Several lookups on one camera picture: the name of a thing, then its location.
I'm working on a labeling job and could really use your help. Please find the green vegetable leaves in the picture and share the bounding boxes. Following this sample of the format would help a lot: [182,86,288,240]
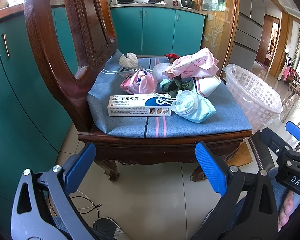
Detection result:
[159,77,194,98]

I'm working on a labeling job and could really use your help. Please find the carved wooden chair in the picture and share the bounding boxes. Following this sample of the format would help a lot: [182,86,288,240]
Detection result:
[24,0,252,181]

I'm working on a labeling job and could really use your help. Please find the blue striped seat cloth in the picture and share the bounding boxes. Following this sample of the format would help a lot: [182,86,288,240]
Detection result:
[87,50,252,139]

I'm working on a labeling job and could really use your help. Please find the white plastic bag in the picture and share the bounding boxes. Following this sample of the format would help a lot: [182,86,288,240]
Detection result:
[152,63,171,83]

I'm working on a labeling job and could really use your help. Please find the grey shoe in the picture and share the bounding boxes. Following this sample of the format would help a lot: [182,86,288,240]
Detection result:
[93,217,130,240]

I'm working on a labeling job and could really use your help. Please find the red wrapper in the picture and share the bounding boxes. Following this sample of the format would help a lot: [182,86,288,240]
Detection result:
[165,53,180,60]

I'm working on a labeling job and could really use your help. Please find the black casserole pot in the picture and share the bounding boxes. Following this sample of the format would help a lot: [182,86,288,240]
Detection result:
[180,0,196,9]

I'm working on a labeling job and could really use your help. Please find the large pink plastic bag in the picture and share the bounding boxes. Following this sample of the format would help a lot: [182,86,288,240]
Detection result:
[162,48,219,80]

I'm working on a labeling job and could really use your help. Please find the white blue ointment box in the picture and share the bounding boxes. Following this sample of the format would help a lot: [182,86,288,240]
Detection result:
[107,94,173,117]

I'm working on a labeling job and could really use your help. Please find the small pink plastic bag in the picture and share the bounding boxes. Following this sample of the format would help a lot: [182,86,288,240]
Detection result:
[120,69,158,94]

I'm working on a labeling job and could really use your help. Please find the white plastic laundry basket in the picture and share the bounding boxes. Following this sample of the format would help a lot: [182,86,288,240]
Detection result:
[223,64,283,133]

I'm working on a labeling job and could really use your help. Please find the silver refrigerator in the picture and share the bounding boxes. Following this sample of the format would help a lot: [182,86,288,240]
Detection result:
[229,0,265,71]

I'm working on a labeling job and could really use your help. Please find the white crumpled tissue ball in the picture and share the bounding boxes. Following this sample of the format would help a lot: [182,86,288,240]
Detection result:
[119,53,139,69]

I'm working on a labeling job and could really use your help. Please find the wooden glass door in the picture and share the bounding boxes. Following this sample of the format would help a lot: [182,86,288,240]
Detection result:
[194,0,240,77]

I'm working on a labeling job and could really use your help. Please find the black white floor cables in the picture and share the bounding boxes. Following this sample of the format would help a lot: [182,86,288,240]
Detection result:
[48,189,103,218]

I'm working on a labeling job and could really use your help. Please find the person's right hand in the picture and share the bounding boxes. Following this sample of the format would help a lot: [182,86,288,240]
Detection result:
[278,190,298,231]

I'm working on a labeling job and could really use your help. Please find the blue jeans leg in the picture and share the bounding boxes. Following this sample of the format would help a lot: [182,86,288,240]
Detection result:
[205,167,300,235]

